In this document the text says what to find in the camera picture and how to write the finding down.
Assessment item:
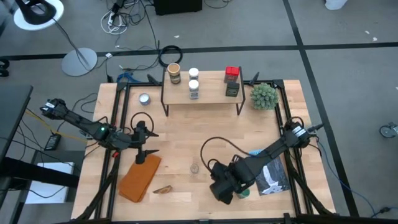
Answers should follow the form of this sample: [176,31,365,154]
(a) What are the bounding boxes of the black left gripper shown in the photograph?
[119,120,161,165]

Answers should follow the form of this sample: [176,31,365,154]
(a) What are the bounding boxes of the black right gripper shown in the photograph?
[210,167,250,205]

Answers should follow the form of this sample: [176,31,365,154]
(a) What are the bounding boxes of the green-lid herb jar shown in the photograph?
[236,187,251,200]

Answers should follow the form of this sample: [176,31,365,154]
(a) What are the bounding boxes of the orange taco mix packet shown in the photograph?
[152,185,174,195]

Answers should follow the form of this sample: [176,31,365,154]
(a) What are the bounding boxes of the dark spice jar gold lid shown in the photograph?
[166,62,182,85]

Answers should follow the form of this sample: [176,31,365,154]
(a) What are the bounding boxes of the dark green spice tin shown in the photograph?
[224,81,241,98]

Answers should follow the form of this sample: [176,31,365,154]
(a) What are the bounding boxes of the red patterned spice tin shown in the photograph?
[223,65,241,83]

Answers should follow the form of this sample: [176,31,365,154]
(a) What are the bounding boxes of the wooden shelf black legs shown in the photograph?
[160,66,247,117]

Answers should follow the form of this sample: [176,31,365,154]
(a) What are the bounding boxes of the folded orange cloth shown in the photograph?
[118,154,162,203]

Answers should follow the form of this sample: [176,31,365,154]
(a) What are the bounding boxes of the small silver candle tin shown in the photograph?
[138,93,152,106]

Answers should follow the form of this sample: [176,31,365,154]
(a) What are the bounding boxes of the Yellowstone book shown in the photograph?
[248,148,292,197]

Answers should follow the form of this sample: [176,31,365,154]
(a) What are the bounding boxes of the potted green succulent plant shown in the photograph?
[249,82,280,111]

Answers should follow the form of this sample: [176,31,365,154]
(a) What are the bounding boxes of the black power adapter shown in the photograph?
[44,133,62,151]

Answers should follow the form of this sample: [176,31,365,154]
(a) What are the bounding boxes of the white floor lamp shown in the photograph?
[13,0,98,78]

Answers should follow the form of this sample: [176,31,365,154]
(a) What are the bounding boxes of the white box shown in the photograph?
[24,161,76,205]

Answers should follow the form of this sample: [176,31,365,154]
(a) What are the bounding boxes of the black box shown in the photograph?
[153,0,203,16]

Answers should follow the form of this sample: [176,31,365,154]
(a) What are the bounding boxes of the black desk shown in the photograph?
[0,85,80,190]

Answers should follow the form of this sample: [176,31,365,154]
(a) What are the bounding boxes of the black chair wheels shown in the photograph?
[0,58,11,78]

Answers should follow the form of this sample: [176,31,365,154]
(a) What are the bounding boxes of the grey caster wheel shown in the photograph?
[379,122,398,139]

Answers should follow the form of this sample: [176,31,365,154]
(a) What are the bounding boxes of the white container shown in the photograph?
[324,0,349,11]

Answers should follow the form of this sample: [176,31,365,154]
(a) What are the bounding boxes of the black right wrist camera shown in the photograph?
[211,161,230,180]

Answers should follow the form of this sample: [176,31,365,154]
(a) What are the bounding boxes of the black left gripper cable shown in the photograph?
[129,111,155,135]

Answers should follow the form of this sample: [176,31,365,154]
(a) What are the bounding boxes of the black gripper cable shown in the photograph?
[200,136,251,175]
[129,111,155,135]

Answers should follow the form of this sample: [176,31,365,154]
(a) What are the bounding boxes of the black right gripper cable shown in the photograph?
[200,136,251,175]

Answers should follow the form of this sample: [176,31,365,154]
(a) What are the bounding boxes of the black metal table frame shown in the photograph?
[70,78,337,224]

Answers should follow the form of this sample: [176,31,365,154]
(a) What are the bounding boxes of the bundled blue cable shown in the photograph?
[116,71,135,84]

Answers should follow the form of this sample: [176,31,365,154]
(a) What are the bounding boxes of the coiled black cable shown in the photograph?
[158,45,184,68]

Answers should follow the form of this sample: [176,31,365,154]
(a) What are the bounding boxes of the yellow cable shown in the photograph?
[25,108,90,144]

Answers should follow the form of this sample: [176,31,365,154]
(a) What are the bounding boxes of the long blue cable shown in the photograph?
[316,139,398,218]

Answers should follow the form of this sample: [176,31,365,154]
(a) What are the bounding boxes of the white power strip with cables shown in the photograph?
[99,8,129,35]

